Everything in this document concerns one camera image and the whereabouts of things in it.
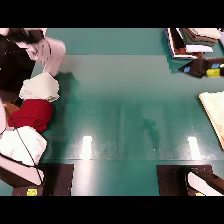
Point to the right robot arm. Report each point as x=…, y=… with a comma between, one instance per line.
x=202, y=182

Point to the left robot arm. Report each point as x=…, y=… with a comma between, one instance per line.
x=20, y=174

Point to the cream white garment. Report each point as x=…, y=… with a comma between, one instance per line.
x=40, y=87

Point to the red garment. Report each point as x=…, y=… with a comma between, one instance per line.
x=33, y=115

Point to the pale yellow garment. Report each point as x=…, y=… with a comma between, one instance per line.
x=215, y=110

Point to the heap of clothes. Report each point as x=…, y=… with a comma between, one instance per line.
x=193, y=38

